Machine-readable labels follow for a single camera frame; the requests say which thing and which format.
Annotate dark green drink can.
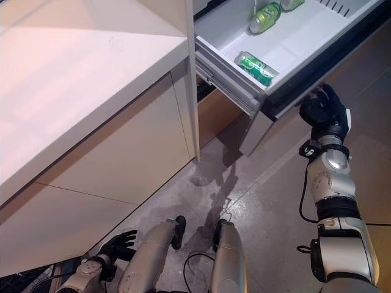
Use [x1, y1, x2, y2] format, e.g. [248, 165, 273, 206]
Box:
[234, 51, 279, 87]

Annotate white counter cabinet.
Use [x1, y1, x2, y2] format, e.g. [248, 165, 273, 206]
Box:
[0, 0, 196, 277]

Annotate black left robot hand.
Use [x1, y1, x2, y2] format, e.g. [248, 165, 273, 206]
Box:
[97, 230, 138, 263]

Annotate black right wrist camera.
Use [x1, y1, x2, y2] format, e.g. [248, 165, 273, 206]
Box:
[298, 139, 318, 157]

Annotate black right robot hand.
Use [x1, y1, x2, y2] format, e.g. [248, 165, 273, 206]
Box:
[298, 84, 351, 137]

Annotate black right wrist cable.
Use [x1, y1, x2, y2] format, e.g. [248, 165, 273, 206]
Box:
[295, 169, 320, 254]

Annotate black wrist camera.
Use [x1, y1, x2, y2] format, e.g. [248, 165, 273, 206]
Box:
[298, 139, 318, 157]
[102, 264, 119, 283]

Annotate steel fridge drawer without bin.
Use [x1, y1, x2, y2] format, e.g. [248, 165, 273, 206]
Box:
[197, 84, 250, 149]

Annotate stainless steel fridge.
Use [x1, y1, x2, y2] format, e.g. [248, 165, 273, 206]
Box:
[194, 0, 391, 157]

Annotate thin black cable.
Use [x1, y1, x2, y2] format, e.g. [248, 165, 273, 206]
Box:
[183, 250, 215, 293]

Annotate light green drink can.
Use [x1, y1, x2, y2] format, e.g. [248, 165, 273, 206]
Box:
[280, 0, 306, 12]
[248, 1, 282, 34]

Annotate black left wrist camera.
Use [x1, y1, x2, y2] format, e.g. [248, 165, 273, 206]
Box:
[102, 264, 119, 283]

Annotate white tall housing panel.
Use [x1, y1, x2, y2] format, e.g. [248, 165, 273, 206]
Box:
[185, 0, 202, 162]

